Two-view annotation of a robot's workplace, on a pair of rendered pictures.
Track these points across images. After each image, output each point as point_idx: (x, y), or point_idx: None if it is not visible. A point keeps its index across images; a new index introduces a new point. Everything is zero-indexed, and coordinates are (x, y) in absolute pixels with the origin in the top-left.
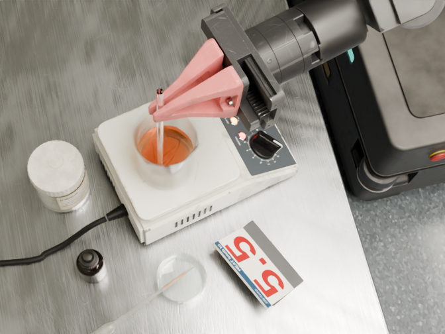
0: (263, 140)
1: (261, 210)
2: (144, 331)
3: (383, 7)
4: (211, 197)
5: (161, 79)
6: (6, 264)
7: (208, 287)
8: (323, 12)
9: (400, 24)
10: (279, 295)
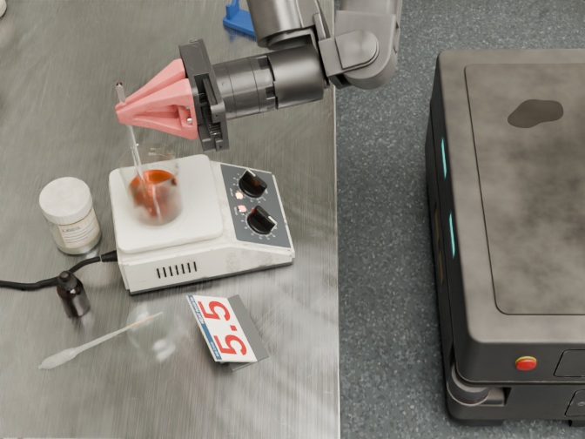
0: (259, 213)
1: (251, 288)
2: (102, 367)
3: (331, 54)
4: (193, 250)
5: None
6: (3, 284)
7: (176, 342)
8: (284, 56)
9: (345, 70)
10: (236, 357)
